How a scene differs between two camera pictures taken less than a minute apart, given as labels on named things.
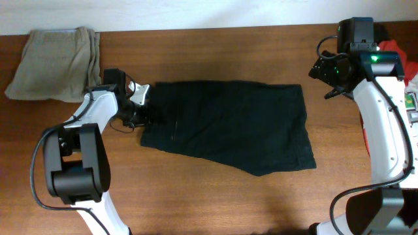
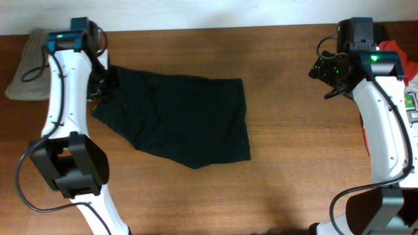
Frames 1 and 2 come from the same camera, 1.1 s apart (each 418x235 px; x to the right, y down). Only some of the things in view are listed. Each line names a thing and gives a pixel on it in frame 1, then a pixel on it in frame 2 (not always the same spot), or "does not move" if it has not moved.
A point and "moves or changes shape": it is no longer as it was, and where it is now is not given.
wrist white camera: x=139 y=93 -> x=104 y=59
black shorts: x=251 y=128 moves or changes shape
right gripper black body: x=327 y=74 does not move
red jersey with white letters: x=410 y=69 does not move
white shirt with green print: x=411 y=94 does not move
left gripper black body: x=137 y=114 -> x=103 y=82
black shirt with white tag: x=381 y=32 does not move
